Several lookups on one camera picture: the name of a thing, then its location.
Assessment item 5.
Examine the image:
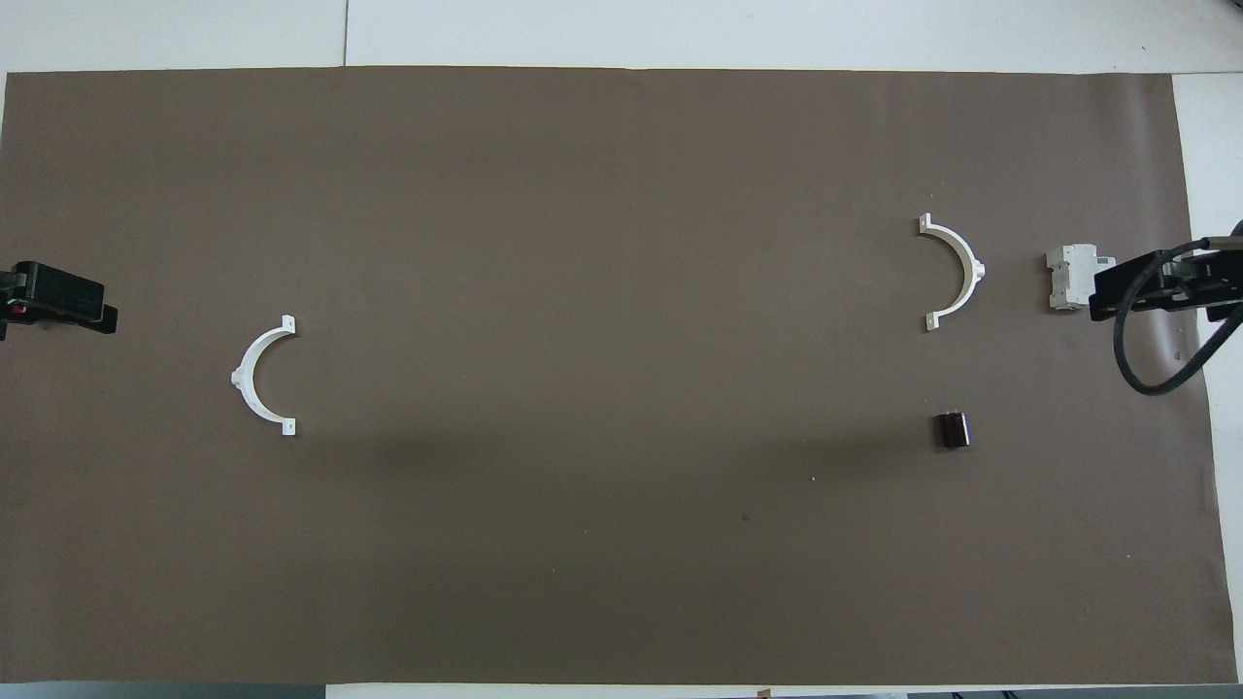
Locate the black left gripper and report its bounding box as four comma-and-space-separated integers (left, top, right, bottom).
0, 260, 119, 340

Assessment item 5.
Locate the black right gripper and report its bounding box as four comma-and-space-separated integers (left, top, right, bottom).
1088, 248, 1243, 324

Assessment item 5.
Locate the white half-ring pipe clamp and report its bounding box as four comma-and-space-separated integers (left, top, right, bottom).
231, 315, 297, 437
917, 213, 988, 334

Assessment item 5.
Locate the grey circuit breaker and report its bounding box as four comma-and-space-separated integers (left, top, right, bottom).
1045, 245, 1116, 314

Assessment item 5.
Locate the brown table mat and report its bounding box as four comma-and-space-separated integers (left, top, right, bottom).
0, 66, 1226, 686

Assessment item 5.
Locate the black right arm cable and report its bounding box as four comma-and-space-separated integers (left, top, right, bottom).
1113, 218, 1243, 396

